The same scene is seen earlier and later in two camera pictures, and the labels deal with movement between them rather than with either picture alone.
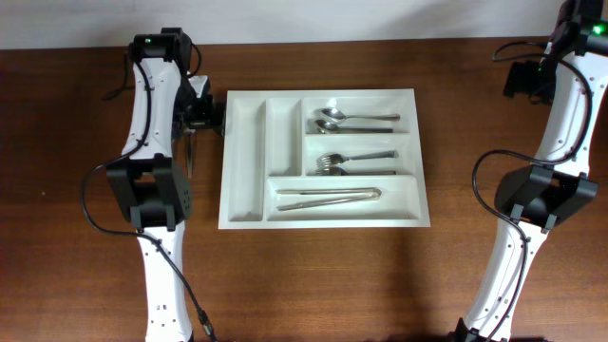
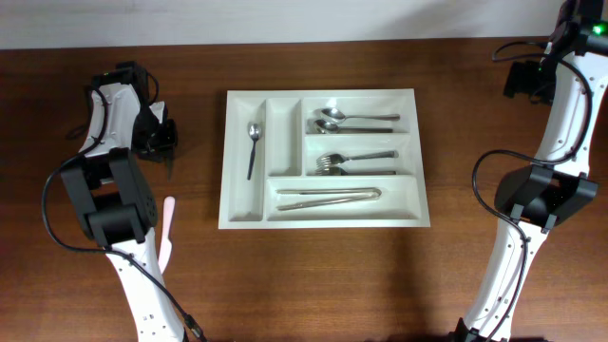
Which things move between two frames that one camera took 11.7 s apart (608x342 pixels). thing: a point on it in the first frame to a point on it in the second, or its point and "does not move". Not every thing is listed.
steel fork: [323, 170] does not move
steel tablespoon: [332, 115] does not move
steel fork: [327, 160] does not move
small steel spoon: [189, 132] to [255, 131]
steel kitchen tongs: [365, 193] does not move
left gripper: [206, 116] to [166, 144]
